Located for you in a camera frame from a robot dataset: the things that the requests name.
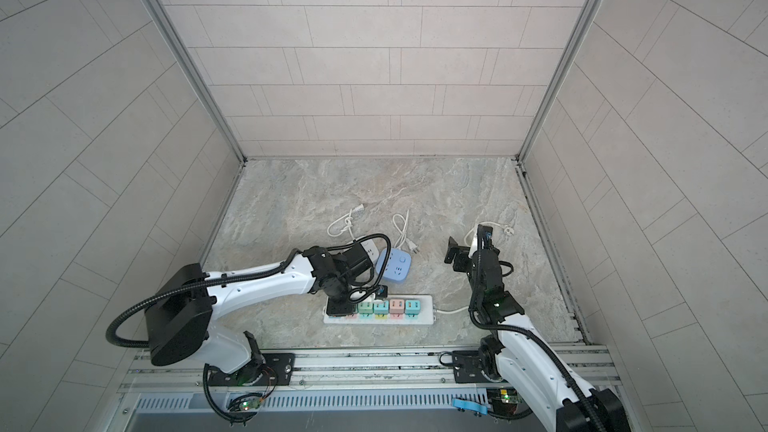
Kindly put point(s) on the left circuit board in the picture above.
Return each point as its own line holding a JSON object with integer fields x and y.
{"x": 247, "y": 403}

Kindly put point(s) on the white multicolour power strip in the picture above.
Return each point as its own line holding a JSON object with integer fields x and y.
{"x": 426, "y": 317}

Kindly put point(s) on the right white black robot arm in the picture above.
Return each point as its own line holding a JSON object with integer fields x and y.
{"x": 514, "y": 352}

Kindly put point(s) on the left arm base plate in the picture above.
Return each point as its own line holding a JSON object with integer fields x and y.
{"x": 270, "y": 369}

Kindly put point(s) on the circuit board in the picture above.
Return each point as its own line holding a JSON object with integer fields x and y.
{"x": 247, "y": 403}
{"x": 505, "y": 403}

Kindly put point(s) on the pink charger plug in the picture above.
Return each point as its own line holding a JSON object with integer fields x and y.
{"x": 396, "y": 307}

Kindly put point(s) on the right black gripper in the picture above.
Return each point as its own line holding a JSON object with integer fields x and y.
{"x": 463, "y": 255}

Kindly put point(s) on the right circuit board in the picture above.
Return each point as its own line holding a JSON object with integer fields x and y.
{"x": 505, "y": 403}

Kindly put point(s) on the blue clip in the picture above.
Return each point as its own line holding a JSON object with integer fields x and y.
{"x": 476, "y": 408}

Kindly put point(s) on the blue square socket cube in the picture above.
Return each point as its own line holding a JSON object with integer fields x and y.
{"x": 398, "y": 266}

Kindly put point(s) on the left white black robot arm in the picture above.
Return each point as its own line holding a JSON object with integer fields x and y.
{"x": 180, "y": 321}

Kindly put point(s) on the aluminium mounting rail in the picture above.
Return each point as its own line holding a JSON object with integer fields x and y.
{"x": 360, "y": 368}

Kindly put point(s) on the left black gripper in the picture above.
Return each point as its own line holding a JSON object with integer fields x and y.
{"x": 338, "y": 311}

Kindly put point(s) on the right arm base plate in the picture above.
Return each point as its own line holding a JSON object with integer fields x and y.
{"x": 468, "y": 368}

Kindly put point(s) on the white square socket cube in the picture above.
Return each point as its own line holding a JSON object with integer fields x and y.
{"x": 370, "y": 247}

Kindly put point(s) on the teal charger plug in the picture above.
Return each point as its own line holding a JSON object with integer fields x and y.
{"x": 365, "y": 309}
{"x": 412, "y": 307}
{"x": 381, "y": 307}

